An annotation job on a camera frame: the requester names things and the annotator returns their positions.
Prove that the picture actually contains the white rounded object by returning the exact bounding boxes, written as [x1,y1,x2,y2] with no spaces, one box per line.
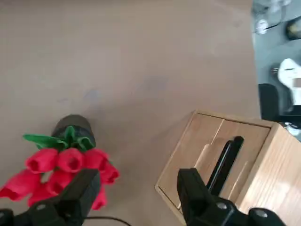
[277,58,301,105]

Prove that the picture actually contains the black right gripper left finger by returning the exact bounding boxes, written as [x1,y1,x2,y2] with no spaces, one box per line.
[0,168,101,226]

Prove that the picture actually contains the wooden drawer box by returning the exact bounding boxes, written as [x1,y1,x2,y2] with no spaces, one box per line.
[154,109,301,226]

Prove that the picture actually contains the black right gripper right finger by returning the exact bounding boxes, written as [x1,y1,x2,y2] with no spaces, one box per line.
[177,167,286,226]

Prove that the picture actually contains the red tulip bunch green leaves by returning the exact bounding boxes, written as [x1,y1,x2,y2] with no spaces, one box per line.
[0,126,120,211]

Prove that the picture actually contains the thin black cable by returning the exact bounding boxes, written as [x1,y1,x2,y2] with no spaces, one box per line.
[86,216,129,226]

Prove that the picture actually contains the black drawer handle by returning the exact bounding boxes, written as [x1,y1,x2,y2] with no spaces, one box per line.
[206,136,245,196]

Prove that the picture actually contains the black cylindrical vase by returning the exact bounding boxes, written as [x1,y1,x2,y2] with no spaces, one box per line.
[51,114,96,148]

